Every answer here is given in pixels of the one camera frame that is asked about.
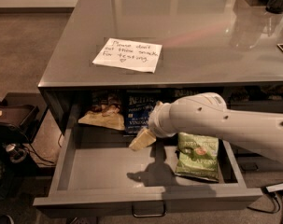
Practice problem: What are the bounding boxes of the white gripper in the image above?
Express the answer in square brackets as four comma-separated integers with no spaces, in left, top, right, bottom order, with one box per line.
[129,101,176,151]

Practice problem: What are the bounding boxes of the blue Kettle chip bag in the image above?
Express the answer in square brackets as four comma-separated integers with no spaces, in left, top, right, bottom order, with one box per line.
[125,90,161,135]

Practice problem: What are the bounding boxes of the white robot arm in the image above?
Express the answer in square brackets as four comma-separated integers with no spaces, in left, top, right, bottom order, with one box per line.
[130,92,283,164]

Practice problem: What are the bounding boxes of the brown and cream chip bag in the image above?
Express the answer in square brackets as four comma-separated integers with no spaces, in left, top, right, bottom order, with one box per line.
[78,91,125,131]

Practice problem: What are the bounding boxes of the front green jalapeno chip bag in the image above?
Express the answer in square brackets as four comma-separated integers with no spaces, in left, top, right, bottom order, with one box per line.
[175,133,219,182]

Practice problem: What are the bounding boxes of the open grey top drawer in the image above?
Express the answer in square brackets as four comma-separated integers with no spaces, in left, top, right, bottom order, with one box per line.
[33,100,262,218]

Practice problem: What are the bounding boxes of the grey cabinet counter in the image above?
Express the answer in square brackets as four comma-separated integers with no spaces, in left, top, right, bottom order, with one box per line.
[38,0,283,129]

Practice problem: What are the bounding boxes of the white handwritten paper note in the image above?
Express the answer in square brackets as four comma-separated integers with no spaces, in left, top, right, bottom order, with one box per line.
[92,38,163,73]

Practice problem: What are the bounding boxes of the black cart at left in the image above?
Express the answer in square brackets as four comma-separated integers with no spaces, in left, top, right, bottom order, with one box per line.
[0,92,48,200]

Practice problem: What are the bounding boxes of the white power strip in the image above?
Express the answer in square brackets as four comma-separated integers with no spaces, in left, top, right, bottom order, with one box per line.
[265,183,283,192]

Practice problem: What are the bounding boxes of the metal drawer handle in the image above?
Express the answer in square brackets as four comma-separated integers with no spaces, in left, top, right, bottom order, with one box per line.
[132,203,167,218]

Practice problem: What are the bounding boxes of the black cable at left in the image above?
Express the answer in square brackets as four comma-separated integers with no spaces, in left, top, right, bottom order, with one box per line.
[21,133,64,167]

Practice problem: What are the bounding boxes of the black cables at right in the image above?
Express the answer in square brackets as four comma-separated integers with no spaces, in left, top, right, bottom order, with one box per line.
[247,188,283,224]

